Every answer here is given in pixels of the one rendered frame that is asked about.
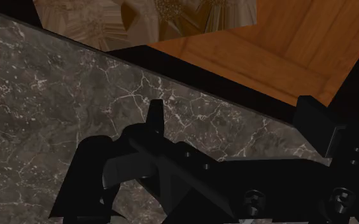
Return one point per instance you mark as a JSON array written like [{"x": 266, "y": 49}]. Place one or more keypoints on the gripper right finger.
[{"x": 353, "y": 167}]

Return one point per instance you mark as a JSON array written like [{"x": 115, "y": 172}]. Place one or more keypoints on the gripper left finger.
[{"x": 142, "y": 145}]

